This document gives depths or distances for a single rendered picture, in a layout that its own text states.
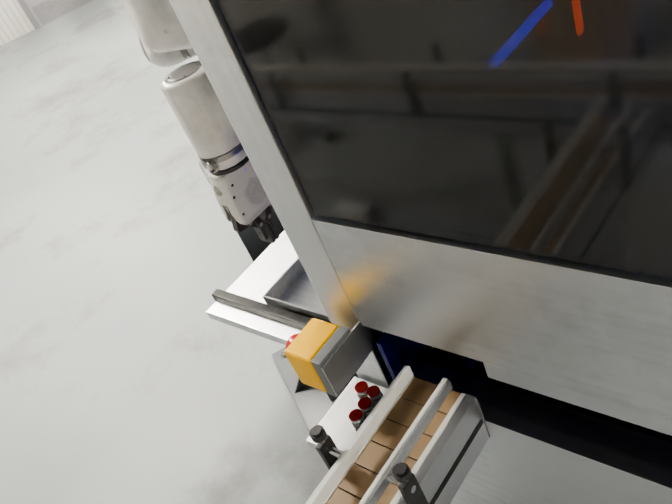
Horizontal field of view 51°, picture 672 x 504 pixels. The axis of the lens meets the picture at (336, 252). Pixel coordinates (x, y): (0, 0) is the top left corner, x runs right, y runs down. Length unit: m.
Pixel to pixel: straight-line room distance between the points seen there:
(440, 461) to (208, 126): 0.59
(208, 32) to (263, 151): 0.15
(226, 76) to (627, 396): 0.56
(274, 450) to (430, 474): 1.41
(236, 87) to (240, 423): 1.75
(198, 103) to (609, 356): 0.67
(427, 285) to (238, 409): 1.71
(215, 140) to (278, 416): 1.43
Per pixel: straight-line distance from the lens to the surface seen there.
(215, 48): 0.80
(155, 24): 1.15
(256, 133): 0.83
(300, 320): 1.23
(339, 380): 0.98
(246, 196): 1.16
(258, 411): 2.43
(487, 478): 1.16
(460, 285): 0.79
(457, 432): 0.95
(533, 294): 0.74
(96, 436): 2.77
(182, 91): 1.07
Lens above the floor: 1.68
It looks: 36 degrees down
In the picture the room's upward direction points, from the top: 25 degrees counter-clockwise
